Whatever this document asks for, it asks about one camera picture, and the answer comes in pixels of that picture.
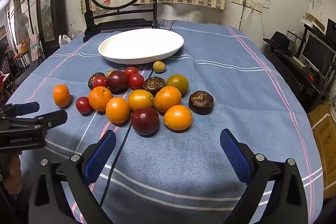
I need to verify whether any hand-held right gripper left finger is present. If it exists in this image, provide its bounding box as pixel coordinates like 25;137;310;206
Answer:
28;130;117;224

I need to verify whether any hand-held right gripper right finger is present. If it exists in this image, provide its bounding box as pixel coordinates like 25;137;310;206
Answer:
220;129;309;224

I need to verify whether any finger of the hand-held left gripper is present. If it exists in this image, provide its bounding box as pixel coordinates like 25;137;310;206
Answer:
0;102;40;119
0;110;68;136

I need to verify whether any orange mandarin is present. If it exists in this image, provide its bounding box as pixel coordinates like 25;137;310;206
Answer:
53;84;71;107
154;86;182;113
88;86;114;112

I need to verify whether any green orange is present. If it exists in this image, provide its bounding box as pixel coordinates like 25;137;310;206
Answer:
166;74;189;95

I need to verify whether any white plate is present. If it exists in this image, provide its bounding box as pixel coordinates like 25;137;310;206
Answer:
98;29;185;65

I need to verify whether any person's left hand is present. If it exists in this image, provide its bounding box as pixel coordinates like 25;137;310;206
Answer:
3;155;23;195

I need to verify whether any blue plaid tablecloth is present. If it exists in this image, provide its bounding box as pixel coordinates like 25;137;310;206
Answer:
5;19;324;224

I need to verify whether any smooth yellow-orange small orange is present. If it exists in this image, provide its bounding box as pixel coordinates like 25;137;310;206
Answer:
128;89;154;111

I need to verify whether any white plastic bag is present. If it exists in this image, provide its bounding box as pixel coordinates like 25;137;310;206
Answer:
59;34;73;46

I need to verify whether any cardboard box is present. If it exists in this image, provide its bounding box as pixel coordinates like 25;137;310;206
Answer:
311;113;336;199

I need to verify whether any dark wooden cabinet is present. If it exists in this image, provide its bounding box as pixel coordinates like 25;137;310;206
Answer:
36;0;69;51

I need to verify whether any black desk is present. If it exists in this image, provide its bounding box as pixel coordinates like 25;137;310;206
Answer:
265;43;332;110

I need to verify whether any white keyboard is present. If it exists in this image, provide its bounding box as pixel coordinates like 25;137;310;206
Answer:
292;56;306;67

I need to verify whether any black hat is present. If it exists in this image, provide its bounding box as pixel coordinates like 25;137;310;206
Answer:
263;31;293;55

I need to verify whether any computer monitor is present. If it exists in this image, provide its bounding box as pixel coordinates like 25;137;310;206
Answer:
301;34;336;73

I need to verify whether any wooden string instrument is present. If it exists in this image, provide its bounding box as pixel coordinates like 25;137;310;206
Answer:
26;0;35;33

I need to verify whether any white power cable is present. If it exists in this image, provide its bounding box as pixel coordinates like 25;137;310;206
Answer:
232;7;253;29

